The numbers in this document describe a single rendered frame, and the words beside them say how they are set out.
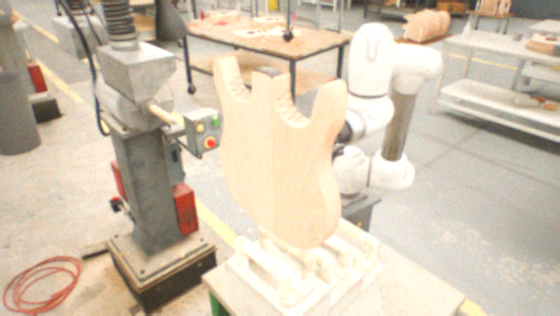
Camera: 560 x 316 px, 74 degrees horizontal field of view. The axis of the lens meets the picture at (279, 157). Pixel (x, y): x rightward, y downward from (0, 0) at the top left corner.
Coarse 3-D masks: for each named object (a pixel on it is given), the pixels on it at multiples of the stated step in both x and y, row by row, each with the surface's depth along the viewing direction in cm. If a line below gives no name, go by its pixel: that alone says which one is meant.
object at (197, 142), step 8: (192, 112) 188; (200, 112) 188; (208, 112) 188; (216, 112) 188; (184, 120) 186; (192, 120) 180; (208, 120) 186; (216, 120) 188; (184, 128) 189; (192, 128) 182; (208, 128) 187; (216, 128) 191; (192, 136) 186; (200, 136) 186; (208, 136) 189; (216, 136) 193; (184, 144) 199; (192, 144) 189; (200, 144) 188; (216, 144) 195; (192, 152) 192; (200, 152) 190
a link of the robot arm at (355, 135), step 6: (348, 114) 94; (354, 114) 94; (360, 114) 95; (348, 120) 92; (354, 120) 93; (360, 120) 94; (348, 126) 93; (354, 126) 93; (360, 126) 94; (354, 132) 93; (360, 132) 94; (354, 138) 94; (360, 138) 97; (348, 144) 95
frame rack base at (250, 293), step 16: (272, 256) 107; (288, 256) 107; (240, 272) 102; (256, 272) 102; (240, 288) 104; (256, 288) 97; (272, 288) 97; (320, 288) 97; (240, 304) 108; (256, 304) 100; (272, 304) 93; (304, 304) 93; (320, 304) 96
